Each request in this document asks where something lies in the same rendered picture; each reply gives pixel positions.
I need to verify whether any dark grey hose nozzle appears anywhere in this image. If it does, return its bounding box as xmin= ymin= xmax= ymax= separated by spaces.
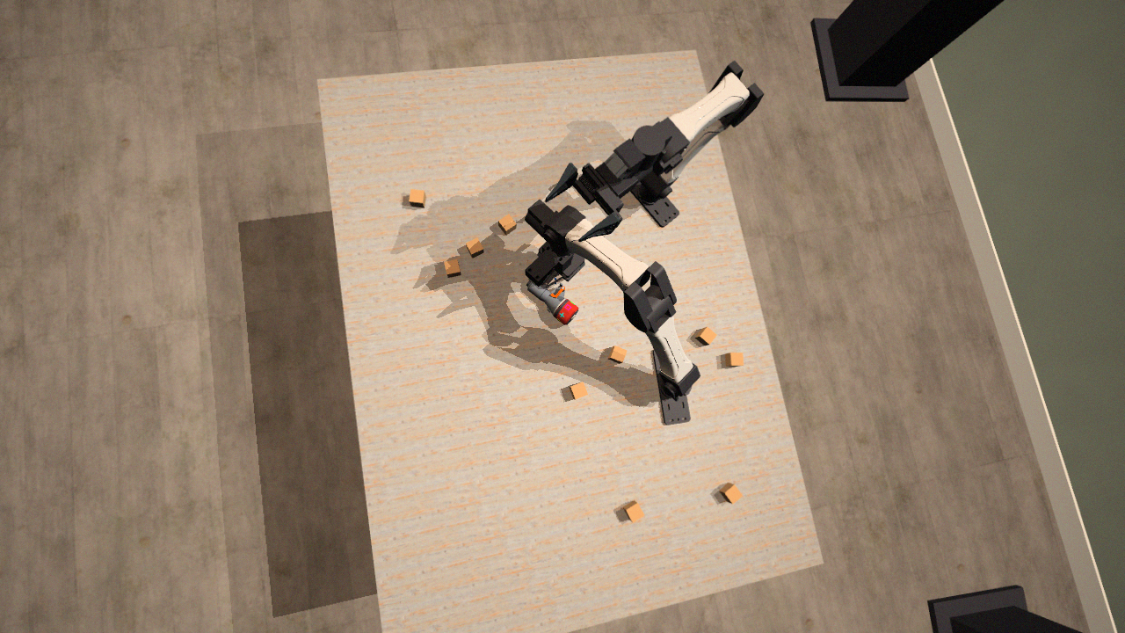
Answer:
xmin=527 ymin=270 xmax=578 ymax=325

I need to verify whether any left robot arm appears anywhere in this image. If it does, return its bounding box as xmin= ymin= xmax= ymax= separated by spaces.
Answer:
xmin=525 ymin=200 xmax=700 ymax=425

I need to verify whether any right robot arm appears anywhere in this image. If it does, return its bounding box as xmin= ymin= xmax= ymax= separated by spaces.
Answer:
xmin=595 ymin=61 xmax=764 ymax=228

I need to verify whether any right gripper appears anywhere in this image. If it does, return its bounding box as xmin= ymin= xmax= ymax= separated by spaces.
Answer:
xmin=545 ymin=163 xmax=624 ymax=242

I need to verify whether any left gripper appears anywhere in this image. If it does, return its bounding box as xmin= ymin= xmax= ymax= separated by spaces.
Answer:
xmin=538 ymin=245 xmax=585 ymax=282

